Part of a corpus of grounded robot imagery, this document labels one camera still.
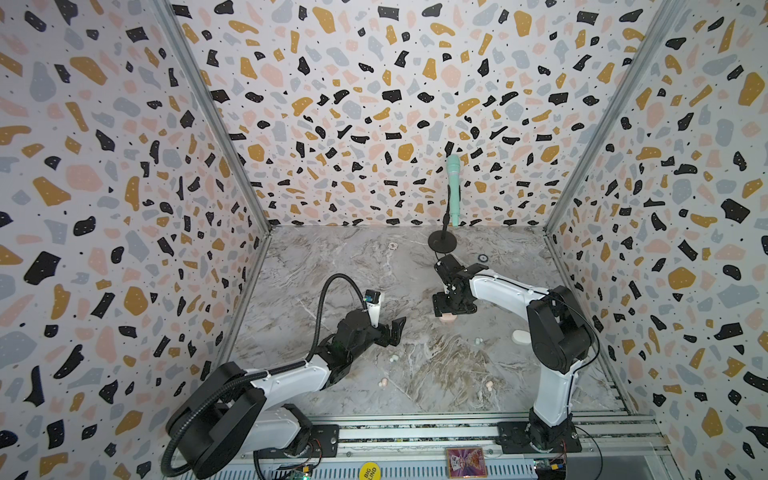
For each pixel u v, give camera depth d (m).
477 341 0.90
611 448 0.75
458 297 0.80
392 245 1.17
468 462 0.70
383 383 0.82
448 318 0.94
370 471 0.69
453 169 0.96
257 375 0.46
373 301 0.73
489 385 0.83
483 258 1.13
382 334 0.76
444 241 1.18
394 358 0.87
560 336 0.51
